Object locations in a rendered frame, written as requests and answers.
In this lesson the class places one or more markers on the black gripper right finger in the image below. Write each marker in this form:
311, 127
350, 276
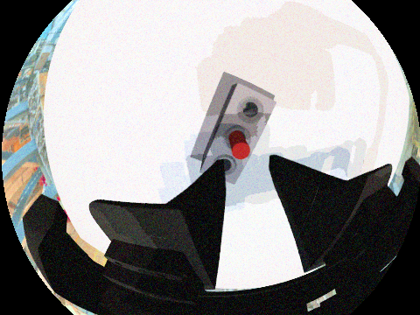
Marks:
319, 206

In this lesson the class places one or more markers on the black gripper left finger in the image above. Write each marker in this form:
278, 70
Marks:
190, 223

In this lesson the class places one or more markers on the grey plate with holes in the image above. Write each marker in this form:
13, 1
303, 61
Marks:
251, 122

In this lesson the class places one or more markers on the red peg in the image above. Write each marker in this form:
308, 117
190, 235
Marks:
239, 146

